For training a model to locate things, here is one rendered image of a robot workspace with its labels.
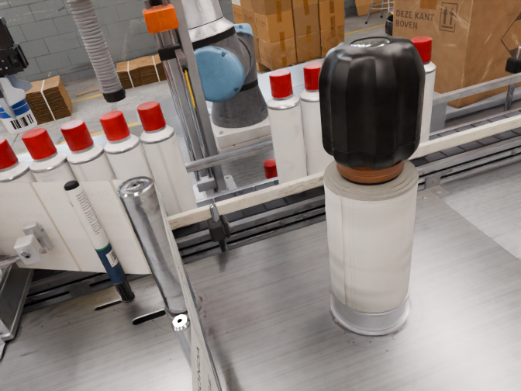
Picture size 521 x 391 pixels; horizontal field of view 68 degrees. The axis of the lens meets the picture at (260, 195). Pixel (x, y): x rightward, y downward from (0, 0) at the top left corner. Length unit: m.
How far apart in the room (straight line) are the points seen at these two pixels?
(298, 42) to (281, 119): 3.51
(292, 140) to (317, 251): 0.18
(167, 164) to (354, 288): 0.33
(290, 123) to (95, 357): 0.41
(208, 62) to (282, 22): 3.22
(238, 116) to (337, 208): 0.65
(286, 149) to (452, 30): 0.53
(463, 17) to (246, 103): 0.51
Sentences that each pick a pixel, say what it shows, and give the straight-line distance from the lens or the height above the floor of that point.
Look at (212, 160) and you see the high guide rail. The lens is 0.66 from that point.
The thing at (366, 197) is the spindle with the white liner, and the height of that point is 1.06.
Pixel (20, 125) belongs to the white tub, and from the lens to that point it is 1.12.
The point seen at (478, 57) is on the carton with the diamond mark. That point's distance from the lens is 1.03.
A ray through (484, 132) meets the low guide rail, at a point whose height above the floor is 0.91.
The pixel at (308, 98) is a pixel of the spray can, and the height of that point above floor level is 1.04.
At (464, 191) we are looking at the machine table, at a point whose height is 0.83.
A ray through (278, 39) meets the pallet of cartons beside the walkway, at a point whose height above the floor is 0.41.
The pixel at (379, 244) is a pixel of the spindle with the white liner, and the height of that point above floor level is 1.01.
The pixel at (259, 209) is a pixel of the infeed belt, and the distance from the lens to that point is 0.65.
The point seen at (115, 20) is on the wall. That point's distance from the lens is 5.99.
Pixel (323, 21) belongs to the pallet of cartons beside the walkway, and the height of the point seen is 0.48.
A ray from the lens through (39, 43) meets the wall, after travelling 6.11.
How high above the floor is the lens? 1.26
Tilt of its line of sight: 34 degrees down
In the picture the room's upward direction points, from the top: 11 degrees counter-clockwise
